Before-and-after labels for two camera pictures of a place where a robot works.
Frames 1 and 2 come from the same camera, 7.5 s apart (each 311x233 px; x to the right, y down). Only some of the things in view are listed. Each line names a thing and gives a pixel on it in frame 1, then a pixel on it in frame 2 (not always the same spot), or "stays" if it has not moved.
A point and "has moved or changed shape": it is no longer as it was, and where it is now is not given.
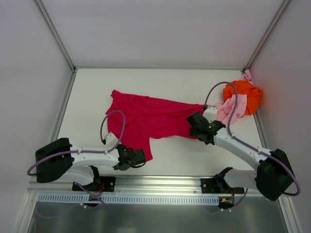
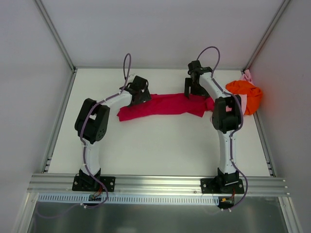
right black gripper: x=194 y=120 to x=192 y=88
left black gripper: x=140 y=155 to x=142 y=95
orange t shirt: x=254 y=94 stays
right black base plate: x=218 y=185 stays
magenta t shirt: x=132 y=120 has moved or changed shape
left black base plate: x=106 y=184 stays
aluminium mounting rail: x=149 y=186 stays
